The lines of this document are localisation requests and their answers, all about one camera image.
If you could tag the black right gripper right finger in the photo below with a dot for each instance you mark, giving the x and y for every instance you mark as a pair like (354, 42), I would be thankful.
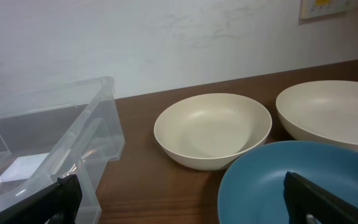
(307, 202)

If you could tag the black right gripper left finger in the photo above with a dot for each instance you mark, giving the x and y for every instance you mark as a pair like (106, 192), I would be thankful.
(58, 203)

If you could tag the clear plastic storage bin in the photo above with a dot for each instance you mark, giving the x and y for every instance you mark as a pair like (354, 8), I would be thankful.
(73, 128)

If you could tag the blue bowl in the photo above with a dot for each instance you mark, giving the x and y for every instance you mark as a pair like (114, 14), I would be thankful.
(251, 190)

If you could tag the cream bowl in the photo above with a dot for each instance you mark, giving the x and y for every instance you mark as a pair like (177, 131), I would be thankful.
(210, 131)
(321, 111)

